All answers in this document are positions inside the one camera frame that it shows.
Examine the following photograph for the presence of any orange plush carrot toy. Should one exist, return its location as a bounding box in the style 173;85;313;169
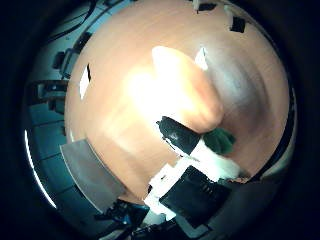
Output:
151;45;237;156

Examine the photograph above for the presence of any grey fabric container bin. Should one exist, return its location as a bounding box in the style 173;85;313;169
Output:
59;138;126;214

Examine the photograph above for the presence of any small white paper tag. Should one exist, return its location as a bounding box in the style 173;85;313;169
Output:
194;46;209;71

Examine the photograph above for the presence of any large white paper tag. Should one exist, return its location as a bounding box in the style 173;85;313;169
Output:
78;63;92;100

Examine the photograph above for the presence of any long ceiling light strip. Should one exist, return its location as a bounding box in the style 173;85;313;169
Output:
23;129;58;209

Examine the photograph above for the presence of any black device with screen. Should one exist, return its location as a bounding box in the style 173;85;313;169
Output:
229;16;246;34

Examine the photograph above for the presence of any black monitor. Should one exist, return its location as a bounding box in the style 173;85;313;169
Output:
196;2;218;13

